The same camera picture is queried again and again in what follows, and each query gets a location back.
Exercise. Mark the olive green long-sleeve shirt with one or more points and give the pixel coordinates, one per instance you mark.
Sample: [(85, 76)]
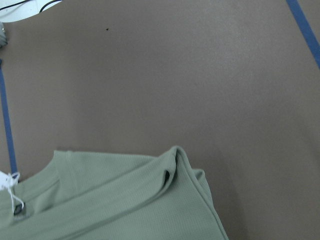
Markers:
[(106, 196)]

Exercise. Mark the white neck hang tag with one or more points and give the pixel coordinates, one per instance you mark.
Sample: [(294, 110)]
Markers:
[(7, 182)]

